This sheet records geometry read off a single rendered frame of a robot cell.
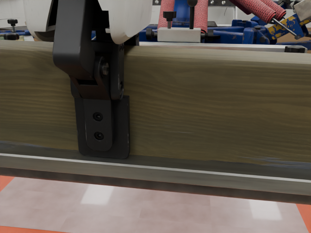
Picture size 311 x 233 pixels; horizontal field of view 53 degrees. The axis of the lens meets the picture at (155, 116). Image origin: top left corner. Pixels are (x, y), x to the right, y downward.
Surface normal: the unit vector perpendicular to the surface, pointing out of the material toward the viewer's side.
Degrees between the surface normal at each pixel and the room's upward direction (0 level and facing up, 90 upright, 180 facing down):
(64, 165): 90
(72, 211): 0
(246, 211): 0
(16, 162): 90
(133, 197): 0
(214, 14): 90
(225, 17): 90
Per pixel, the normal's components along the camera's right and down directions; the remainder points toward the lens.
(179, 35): -0.13, 0.36
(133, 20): 0.97, 0.20
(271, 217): 0.00, -0.93
